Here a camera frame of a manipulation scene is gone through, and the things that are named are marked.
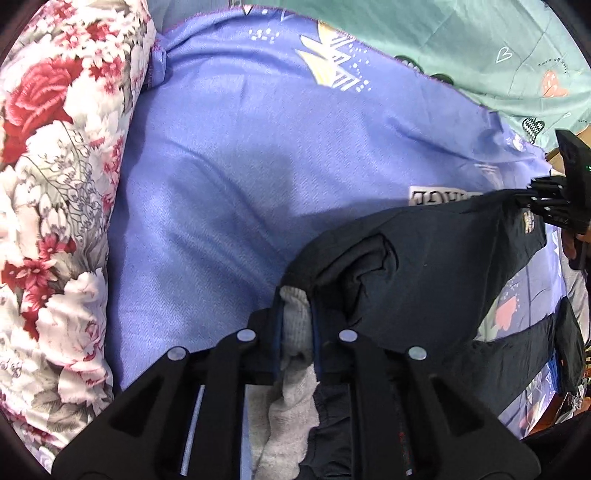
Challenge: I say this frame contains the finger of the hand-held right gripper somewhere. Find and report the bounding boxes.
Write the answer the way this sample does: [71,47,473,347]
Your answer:
[526,176,568,197]
[517,191,571,215]

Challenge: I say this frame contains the dark navy pants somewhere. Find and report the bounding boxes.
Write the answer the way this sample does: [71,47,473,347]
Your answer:
[252,189,588,480]

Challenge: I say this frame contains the brown cardboard box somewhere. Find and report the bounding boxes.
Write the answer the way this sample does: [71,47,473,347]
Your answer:
[546,148,570,178]

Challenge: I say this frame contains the teal heart print sheet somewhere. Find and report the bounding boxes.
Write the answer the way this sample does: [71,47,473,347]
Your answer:
[148,0,591,160]

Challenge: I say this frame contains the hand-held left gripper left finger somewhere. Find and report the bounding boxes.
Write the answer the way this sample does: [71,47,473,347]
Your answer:
[51,287,283,480]

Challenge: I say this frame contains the grey white cloth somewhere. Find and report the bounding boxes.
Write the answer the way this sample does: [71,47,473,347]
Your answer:
[561,265,591,344]

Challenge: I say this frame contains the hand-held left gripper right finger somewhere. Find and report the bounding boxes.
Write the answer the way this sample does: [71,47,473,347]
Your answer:
[310,296,542,480]

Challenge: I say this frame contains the purple printed bed sheet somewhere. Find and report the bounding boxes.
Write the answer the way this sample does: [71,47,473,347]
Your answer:
[105,4,583,439]

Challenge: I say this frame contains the red floral quilt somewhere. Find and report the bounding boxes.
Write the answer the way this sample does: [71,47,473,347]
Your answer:
[0,0,158,472]

